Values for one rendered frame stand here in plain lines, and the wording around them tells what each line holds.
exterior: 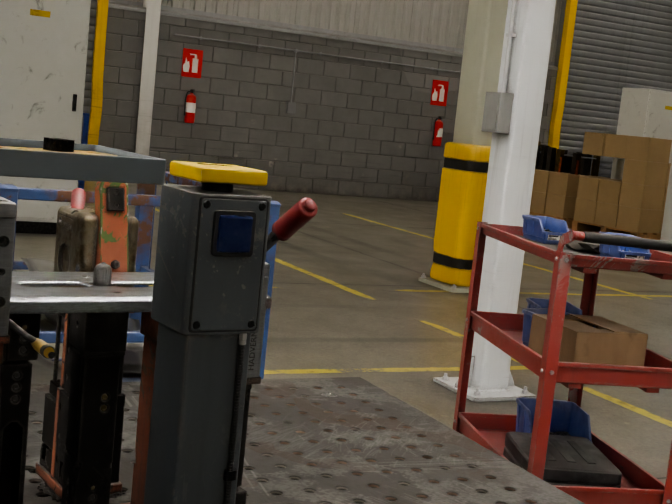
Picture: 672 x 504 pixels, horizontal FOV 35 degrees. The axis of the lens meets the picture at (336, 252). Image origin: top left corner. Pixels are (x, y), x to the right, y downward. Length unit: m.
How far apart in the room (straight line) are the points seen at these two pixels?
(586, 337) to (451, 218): 5.09
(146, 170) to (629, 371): 2.51
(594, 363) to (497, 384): 2.01
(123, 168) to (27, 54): 8.29
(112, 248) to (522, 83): 3.73
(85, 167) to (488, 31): 7.43
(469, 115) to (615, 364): 5.14
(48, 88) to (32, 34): 0.44
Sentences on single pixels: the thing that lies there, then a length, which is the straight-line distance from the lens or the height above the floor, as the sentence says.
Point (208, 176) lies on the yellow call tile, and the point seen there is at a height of 1.15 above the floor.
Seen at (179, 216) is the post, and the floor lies 1.12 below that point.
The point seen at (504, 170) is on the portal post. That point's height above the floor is 1.05.
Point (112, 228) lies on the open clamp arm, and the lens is 1.34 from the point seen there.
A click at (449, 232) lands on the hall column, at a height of 0.43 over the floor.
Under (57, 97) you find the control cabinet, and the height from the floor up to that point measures 1.13.
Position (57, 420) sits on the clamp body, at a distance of 1.43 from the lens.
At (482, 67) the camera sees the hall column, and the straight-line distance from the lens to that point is 8.10.
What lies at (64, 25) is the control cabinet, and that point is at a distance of 9.11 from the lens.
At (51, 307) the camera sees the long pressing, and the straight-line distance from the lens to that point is 1.09.
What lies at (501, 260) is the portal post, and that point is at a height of 0.64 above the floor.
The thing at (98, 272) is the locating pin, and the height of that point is 1.01.
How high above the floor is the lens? 1.21
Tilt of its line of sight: 7 degrees down
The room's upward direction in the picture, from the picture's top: 6 degrees clockwise
